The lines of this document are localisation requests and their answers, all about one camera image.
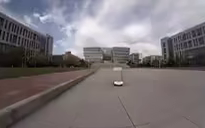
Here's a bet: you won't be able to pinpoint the red brick path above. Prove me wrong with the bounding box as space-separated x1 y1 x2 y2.
0 68 95 114

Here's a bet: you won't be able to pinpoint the large grey windowed building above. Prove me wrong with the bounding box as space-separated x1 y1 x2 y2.
160 17 205 67

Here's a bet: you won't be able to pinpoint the low distant buildings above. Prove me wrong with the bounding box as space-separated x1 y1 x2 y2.
128 52 164 68

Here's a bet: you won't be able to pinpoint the grey stone kerb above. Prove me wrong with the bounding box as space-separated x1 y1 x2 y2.
0 69 98 128

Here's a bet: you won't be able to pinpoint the green grass lawn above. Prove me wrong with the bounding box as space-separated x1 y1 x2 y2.
0 66 89 81

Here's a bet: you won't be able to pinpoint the wide pale stairway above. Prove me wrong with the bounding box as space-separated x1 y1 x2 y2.
91 62 130 70

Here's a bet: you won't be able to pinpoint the grey concrete slab pavement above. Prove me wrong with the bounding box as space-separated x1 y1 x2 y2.
9 67 205 128

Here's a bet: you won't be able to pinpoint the pale twin-block building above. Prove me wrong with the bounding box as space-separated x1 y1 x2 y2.
82 46 131 64

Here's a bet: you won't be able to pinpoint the long grey office building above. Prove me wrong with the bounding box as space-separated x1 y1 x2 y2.
0 6 54 57

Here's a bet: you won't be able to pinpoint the small white delivery robot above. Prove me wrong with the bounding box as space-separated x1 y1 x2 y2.
112 67 125 87

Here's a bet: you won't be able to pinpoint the row of dark trees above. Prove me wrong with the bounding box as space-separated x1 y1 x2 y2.
0 41 90 70

